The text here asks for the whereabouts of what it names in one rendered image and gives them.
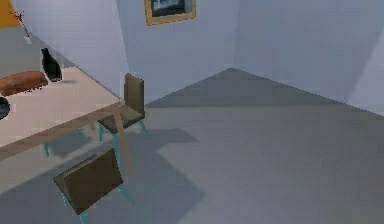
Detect red twig in glass vase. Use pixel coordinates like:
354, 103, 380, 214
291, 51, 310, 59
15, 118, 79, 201
9, 9, 33, 45

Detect brown chair with teal legs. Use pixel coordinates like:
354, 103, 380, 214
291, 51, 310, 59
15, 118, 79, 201
97, 73, 150, 143
53, 147, 137, 224

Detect pale wooden table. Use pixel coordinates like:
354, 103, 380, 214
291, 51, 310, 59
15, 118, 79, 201
0, 65, 135, 176

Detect black bottle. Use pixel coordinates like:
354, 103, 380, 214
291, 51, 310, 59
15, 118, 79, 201
40, 47, 63, 83

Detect brown bread loaf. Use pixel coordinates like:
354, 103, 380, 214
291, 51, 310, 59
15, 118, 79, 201
0, 70, 50, 98

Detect dark round bowl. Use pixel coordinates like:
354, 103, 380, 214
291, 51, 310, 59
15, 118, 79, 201
0, 96, 12, 121

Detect gold framed wall picture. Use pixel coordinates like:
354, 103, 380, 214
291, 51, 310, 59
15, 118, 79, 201
143, 0, 197, 27

